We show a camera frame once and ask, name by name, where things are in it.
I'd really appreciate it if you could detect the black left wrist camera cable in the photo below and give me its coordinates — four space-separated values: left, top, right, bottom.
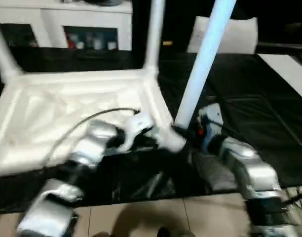
46 107 142 168

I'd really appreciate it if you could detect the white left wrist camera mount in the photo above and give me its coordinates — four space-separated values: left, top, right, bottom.
116 112 154 151

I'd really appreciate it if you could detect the white flat board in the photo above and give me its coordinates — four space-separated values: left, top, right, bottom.
258 53 302 99

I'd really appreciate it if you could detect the white cabinet with glass doors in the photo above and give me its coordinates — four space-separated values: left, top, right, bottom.
0 0 133 51

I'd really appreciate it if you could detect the black padded work mat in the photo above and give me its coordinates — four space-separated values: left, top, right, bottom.
0 45 302 214

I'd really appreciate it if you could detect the grey black helmet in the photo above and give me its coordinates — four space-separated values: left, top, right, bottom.
84 0 122 7

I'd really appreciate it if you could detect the black metal bar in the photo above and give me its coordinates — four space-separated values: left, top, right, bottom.
283 190 302 205

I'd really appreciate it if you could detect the white plastic table leg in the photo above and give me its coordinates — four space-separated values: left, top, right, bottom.
174 0 238 129
0 23 25 84
142 0 166 75

